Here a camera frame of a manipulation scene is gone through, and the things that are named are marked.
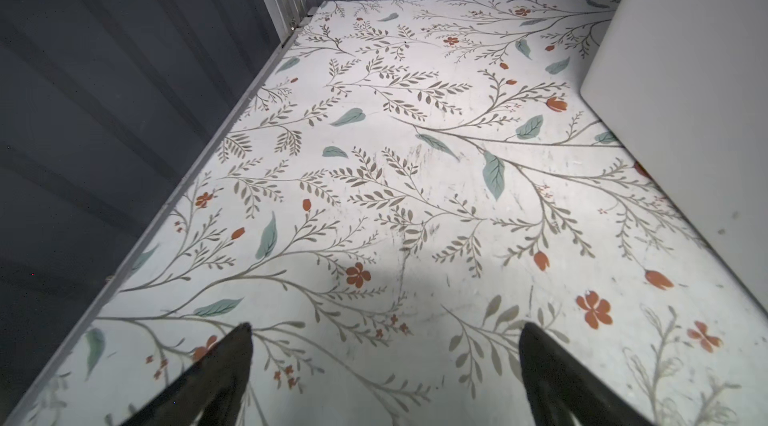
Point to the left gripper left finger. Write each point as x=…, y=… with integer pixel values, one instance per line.
x=210, y=392

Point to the white waste bin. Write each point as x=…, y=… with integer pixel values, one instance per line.
x=683, y=83

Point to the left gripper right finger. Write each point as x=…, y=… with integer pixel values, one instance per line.
x=562, y=391

